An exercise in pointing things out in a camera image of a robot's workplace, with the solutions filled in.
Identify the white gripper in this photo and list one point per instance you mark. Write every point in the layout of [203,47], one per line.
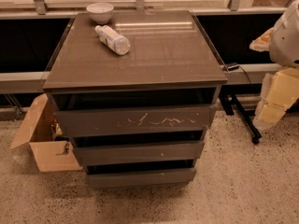
[286,44]

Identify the grey top drawer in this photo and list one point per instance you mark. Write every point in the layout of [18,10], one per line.
[117,121]

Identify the grey drawer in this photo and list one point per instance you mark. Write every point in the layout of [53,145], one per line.
[117,121]
[133,179]
[90,156]

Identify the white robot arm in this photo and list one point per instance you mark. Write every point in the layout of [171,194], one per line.
[284,43]

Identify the dark grey drawer cabinet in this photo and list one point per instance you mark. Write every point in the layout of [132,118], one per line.
[170,63]

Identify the grey middle drawer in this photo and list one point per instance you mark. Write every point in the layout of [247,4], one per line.
[90,156]

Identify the grey bottom drawer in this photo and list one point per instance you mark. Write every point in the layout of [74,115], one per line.
[133,179]

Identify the open cardboard box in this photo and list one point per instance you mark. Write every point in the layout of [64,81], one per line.
[35,131]

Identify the black power adapter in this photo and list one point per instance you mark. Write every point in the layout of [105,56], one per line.
[231,66]

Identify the black metal stand leg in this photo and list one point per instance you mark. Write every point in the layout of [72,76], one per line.
[228,101]

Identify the clear plastic water bottle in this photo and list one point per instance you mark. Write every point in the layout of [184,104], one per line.
[118,43]

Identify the white ceramic bowl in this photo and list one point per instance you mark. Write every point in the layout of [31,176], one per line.
[101,13]

